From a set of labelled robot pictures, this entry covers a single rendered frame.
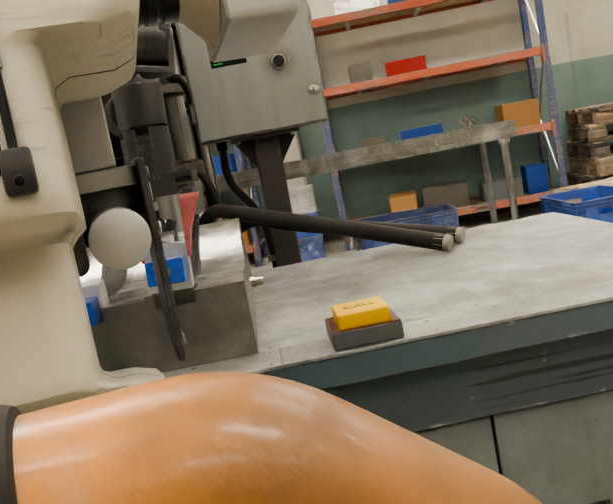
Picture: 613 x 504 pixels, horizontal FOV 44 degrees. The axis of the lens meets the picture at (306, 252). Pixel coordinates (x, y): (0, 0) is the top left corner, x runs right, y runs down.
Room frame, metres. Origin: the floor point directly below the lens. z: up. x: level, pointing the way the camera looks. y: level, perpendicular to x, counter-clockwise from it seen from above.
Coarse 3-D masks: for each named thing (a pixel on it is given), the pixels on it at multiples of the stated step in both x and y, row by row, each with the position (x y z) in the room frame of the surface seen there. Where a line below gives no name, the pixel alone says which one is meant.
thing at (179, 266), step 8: (184, 240) 0.92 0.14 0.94; (168, 248) 0.89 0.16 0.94; (176, 248) 0.89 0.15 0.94; (184, 248) 0.89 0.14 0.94; (168, 256) 0.88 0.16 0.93; (176, 256) 0.87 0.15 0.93; (184, 256) 0.88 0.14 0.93; (144, 264) 0.85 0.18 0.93; (152, 264) 0.85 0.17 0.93; (168, 264) 0.85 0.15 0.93; (176, 264) 0.85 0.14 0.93; (184, 264) 0.86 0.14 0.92; (152, 272) 0.84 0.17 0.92; (168, 272) 0.82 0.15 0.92; (176, 272) 0.85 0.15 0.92; (184, 272) 0.85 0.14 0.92; (192, 272) 0.92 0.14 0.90; (152, 280) 0.84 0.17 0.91; (176, 280) 0.85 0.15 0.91; (184, 280) 0.85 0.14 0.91; (192, 280) 0.89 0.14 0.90; (152, 288) 0.88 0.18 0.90; (176, 288) 0.89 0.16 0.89; (184, 288) 0.89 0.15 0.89
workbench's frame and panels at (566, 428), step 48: (480, 336) 0.83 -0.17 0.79; (528, 336) 0.83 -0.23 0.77; (576, 336) 0.88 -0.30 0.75; (336, 384) 0.82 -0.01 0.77; (384, 384) 0.87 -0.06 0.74; (432, 384) 0.87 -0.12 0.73; (480, 384) 0.87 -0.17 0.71; (528, 384) 0.88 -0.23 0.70; (576, 384) 0.88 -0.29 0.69; (432, 432) 0.88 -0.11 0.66; (480, 432) 0.89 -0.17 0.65; (528, 432) 0.89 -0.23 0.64; (576, 432) 0.89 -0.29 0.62; (528, 480) 0.89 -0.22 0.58; (576, 480) 0.89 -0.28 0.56
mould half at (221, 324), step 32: (224, 224) 1.19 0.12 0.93; (224, 256) 1.11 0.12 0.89; (128, 288) 1.03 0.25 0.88; (224, 288) 0.88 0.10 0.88; (128, 320) 0.87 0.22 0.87; (160, 320) 0.87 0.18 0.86; (192, 320) 0.88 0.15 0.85; (224, 320) 0.88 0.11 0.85; (128, 352) 0.87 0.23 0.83; (160, 352) 0.87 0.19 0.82; (192, 352) 0.88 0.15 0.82; (224, 352) 0.88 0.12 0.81; (256, 352) 0.88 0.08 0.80
